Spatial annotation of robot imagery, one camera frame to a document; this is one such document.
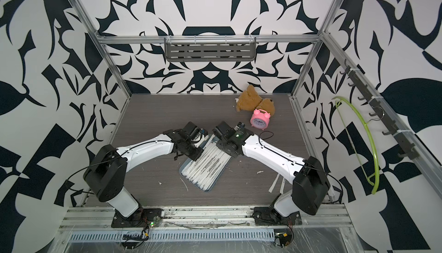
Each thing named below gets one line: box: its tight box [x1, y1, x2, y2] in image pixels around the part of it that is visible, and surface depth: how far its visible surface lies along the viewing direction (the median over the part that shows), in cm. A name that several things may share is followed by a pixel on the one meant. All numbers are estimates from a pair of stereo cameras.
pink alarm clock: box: [249, 108, 271, 131], surface depth 100 cm
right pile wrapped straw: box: [268, 173, 280, 194], surface depth 85 cm
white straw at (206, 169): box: [181, 139, 232, 191], surface depth 89 cm
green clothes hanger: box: [331, 96, 380, 195], surface depth 62 cm
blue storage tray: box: [178, 135, 234, 193], surface depth 89 cm
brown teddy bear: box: [234, 84, 276, 117], surface depth 107 cm
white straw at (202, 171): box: [180, 151, 216, 184], surface depth 87 cm
